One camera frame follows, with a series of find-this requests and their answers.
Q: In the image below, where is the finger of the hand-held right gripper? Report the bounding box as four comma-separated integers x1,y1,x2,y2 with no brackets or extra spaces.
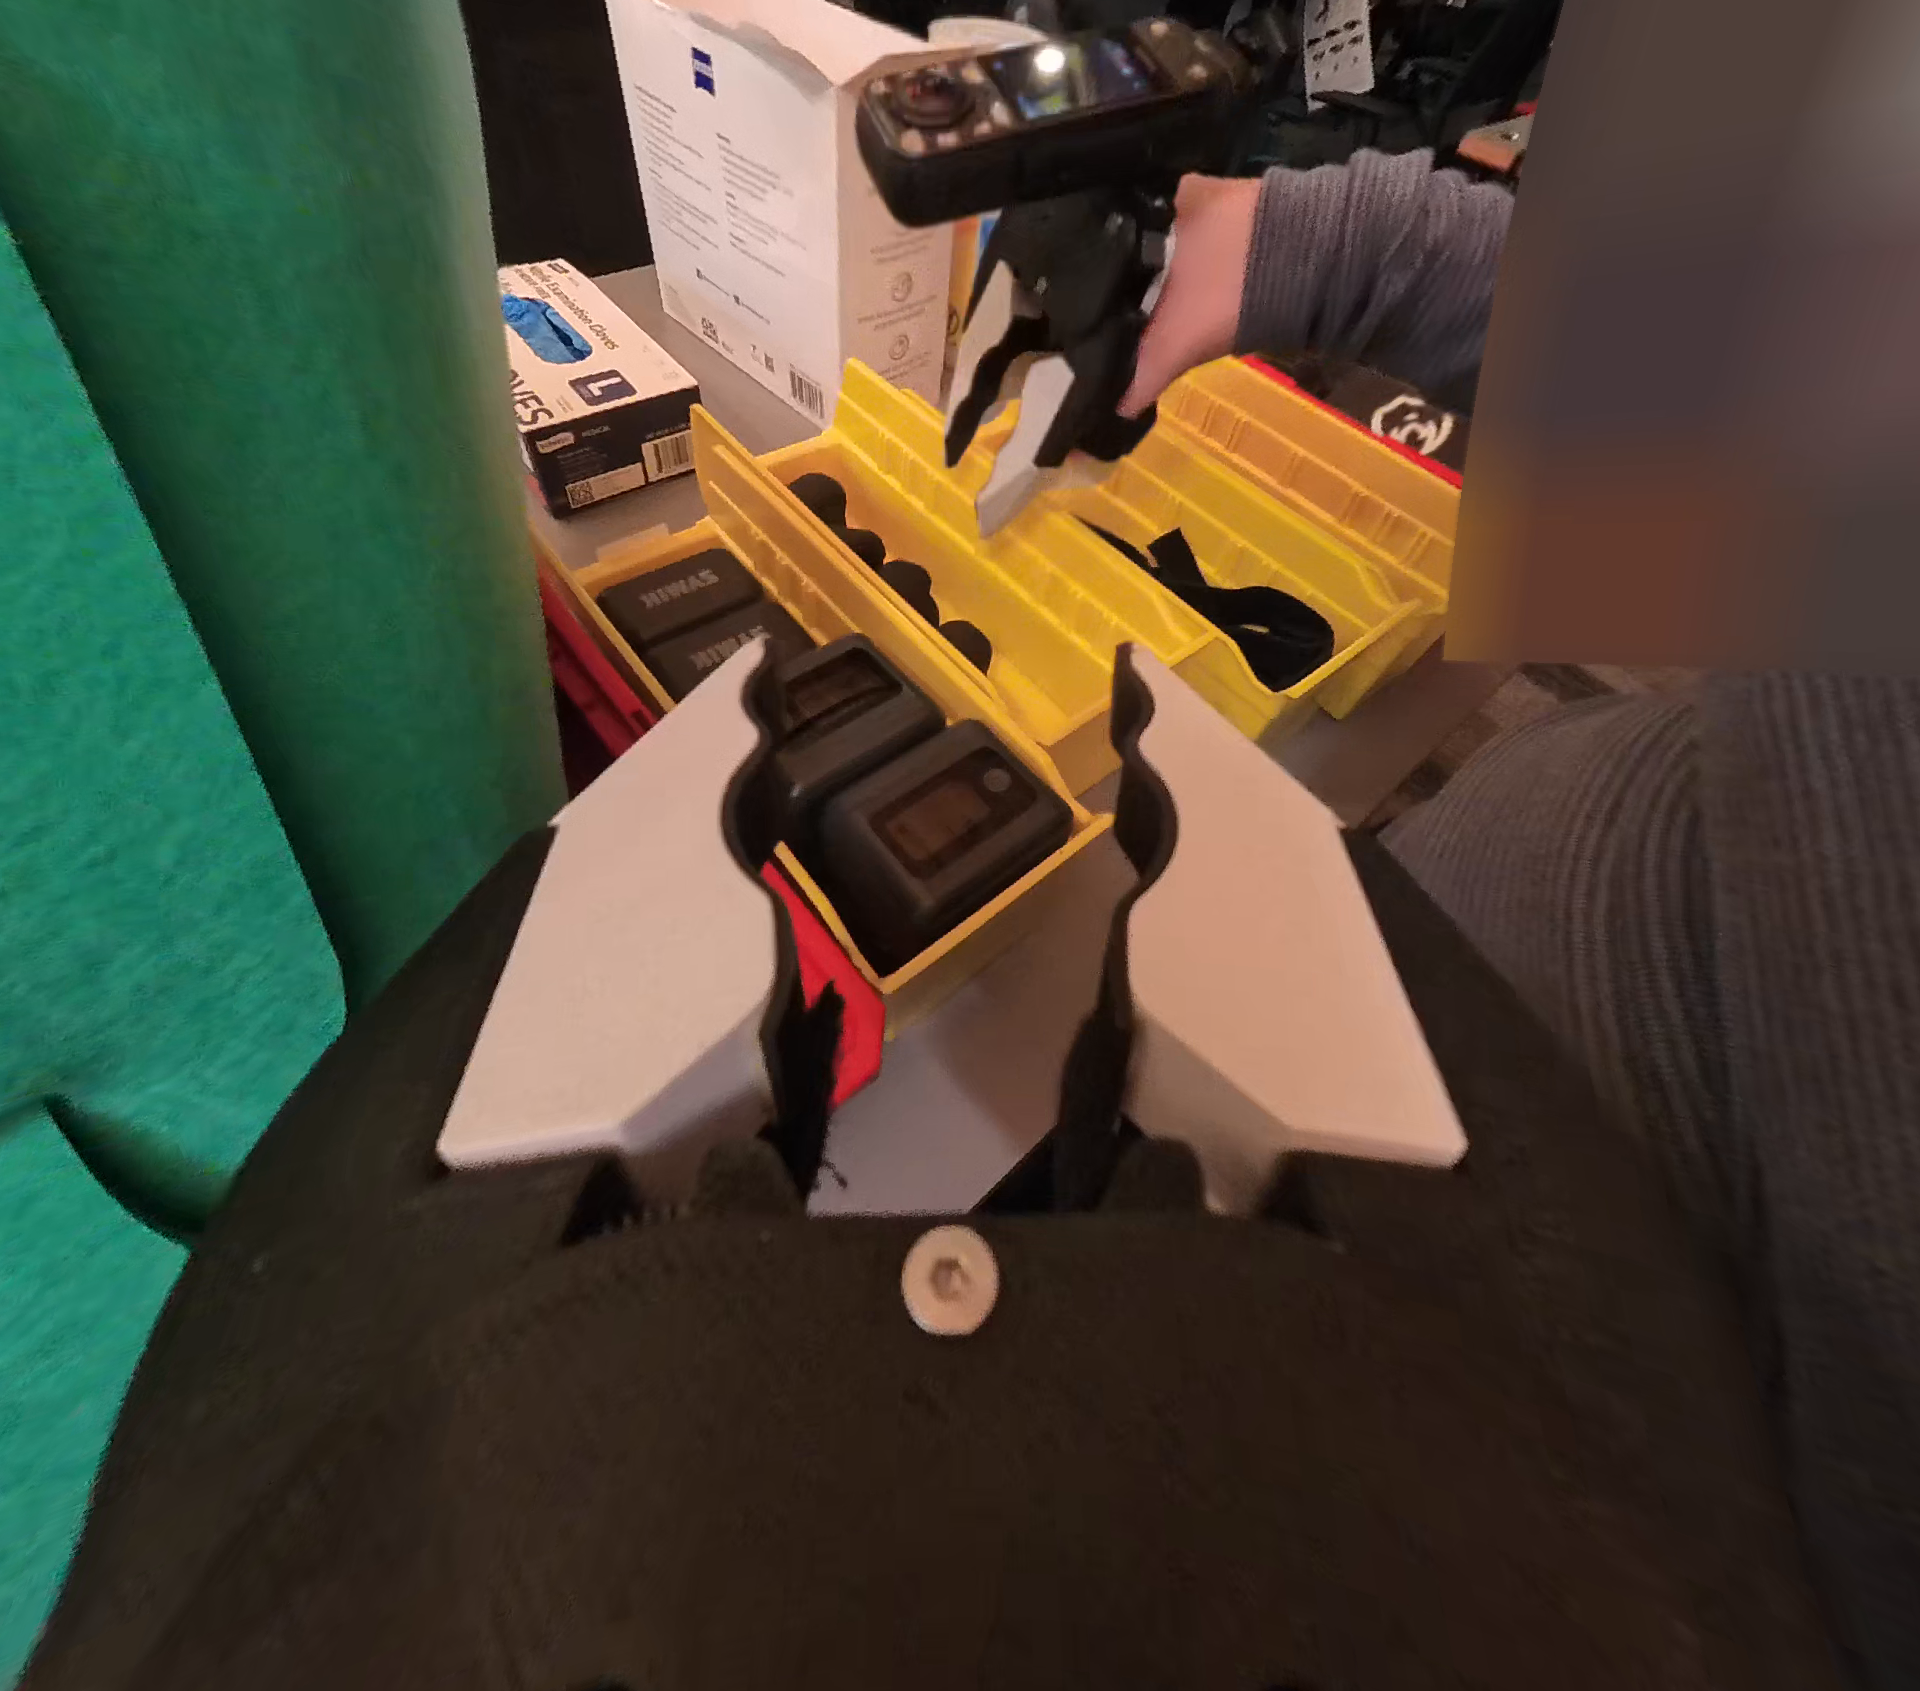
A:
942,254,1030,470
975,348,1091,542

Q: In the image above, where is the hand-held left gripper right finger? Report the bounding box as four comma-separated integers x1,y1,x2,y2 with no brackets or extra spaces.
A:
1051,646,1470,1215

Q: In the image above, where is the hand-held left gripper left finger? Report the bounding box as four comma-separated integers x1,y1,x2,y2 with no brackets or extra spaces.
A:
434,638,812,1197

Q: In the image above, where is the person's right hand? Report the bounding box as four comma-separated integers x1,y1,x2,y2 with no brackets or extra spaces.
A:
1117,174,1270,426

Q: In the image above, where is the yellow bin with black cylinders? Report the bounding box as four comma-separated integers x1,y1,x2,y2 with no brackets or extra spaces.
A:
690,360,1220,794

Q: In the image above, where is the white cardboard box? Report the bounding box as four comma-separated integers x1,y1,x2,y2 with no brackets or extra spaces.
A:
588,0,992,428

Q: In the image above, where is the white paper sheet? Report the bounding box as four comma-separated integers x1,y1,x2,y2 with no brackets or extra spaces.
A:
1298,0,1379,112

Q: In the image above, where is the yellow bin with battery packs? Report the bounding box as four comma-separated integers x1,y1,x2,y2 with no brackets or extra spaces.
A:
532,522,1117,1026

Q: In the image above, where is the black battery pack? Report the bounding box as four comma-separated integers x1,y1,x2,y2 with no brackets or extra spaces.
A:
597,548,762,646
644,612,821,706

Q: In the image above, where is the black pouch with white logo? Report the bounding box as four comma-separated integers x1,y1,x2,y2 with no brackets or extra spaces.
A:
1321,364,1480,470

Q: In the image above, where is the blue glove box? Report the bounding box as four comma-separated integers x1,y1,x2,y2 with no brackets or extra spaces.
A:
495,258,705,520

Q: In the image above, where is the person's grey knit clothing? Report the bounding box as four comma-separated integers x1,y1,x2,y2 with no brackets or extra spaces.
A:
1377,668,1920,1691

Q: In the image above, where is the black panel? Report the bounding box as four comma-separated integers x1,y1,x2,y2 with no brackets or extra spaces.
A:
408,0,722,280

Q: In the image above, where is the green chair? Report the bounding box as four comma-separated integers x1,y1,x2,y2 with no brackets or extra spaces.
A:
0,0,571,1633

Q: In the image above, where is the yellow bin with black strap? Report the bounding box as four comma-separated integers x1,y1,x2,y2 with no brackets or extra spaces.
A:
1051,354,1461,740

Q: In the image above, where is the black strap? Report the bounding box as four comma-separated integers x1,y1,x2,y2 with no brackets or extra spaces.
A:
1080,522,1340,692

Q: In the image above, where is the small black camera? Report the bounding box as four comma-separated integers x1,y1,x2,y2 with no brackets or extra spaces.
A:
764,636,951,800

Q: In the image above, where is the large black camera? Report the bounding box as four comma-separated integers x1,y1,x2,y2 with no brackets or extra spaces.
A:
780,720,1079,976

